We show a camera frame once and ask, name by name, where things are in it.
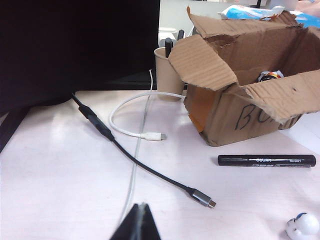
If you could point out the blue white plastic pack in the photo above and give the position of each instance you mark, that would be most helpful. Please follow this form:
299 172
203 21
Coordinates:
247 13

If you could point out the black computer monitor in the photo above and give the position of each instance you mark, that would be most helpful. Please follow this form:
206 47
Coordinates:
75 45

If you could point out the beige paper cup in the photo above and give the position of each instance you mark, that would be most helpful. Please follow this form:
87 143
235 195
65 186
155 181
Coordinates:
165 75

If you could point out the torn brown cardboard box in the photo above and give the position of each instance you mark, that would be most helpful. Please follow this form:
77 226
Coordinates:
250 50

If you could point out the blue pink plastic pack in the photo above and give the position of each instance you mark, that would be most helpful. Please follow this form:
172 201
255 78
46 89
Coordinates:
308 20

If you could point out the black marker pen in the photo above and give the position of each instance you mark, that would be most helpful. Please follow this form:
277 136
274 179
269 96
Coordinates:
250 161

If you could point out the crumpled colourful wrapper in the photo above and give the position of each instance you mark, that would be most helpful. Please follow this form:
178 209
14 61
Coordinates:
270 75

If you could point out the black flat stand leg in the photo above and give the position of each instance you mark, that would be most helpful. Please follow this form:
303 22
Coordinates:
11 127

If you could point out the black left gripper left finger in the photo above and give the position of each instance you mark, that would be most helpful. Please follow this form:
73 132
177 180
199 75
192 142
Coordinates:
126 226

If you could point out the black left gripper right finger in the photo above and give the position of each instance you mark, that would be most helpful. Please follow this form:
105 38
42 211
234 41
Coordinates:
148 226

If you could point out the white partition board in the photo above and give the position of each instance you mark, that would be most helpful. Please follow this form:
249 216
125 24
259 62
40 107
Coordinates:
175 15

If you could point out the white round doll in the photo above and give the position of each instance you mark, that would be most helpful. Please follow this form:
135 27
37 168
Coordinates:
306 225

